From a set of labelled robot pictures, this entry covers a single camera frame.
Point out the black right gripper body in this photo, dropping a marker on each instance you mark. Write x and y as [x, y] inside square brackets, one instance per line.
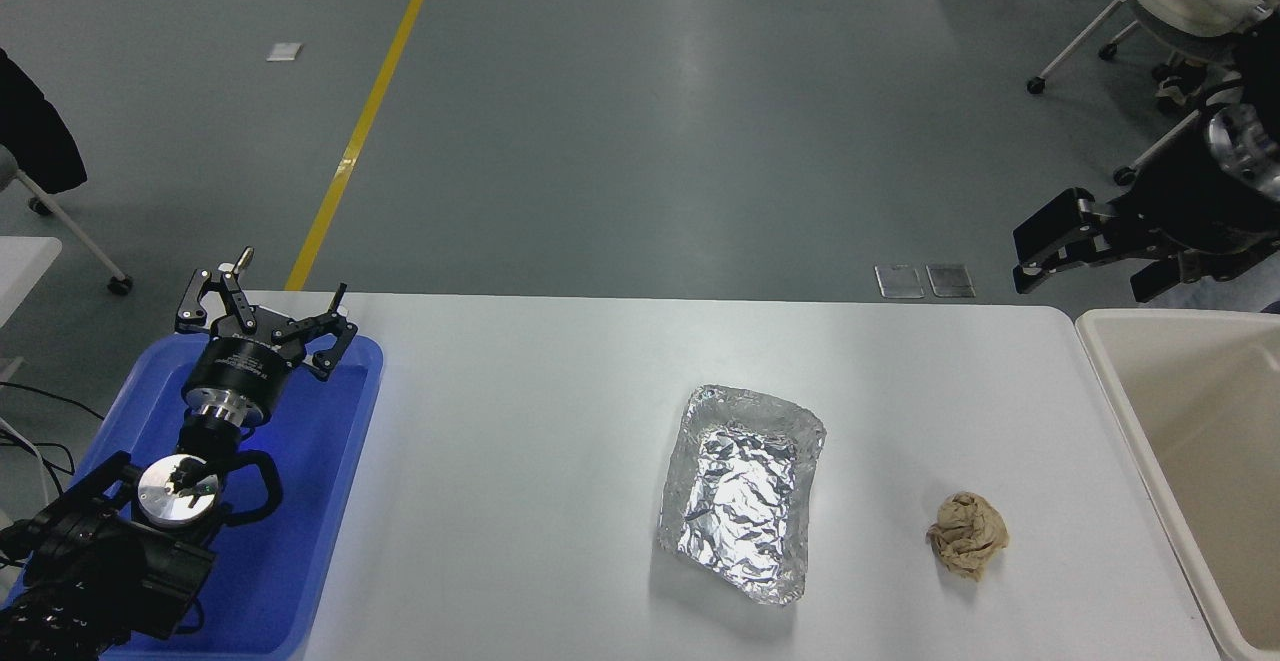
[1190, 211]

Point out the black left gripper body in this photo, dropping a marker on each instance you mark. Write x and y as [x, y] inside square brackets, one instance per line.
[240, 371]

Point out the foil tray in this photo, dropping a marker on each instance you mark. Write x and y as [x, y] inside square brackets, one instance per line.
[740, 491]

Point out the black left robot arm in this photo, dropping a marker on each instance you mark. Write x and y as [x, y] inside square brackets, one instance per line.
[90, 561]

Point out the metal floor plate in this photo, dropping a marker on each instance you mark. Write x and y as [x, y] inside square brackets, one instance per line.
[950, 280]
[899, 281]

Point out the blue plastic tray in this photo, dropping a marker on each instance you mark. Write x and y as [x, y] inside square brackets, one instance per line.
[320, 461]

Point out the person's shoe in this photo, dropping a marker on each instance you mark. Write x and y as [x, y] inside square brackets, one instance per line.
[1182, 83]

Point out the large pale bin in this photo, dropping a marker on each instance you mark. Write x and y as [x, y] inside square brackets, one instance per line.
[1200, 411]

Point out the grey office chair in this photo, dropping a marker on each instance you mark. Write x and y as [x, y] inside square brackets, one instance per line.
[75, 236]

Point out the white side table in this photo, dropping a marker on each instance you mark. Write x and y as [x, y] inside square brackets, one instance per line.
[20, 266]

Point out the crumpled tan paper ball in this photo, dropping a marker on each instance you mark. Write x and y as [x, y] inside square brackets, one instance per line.
[965, 536]

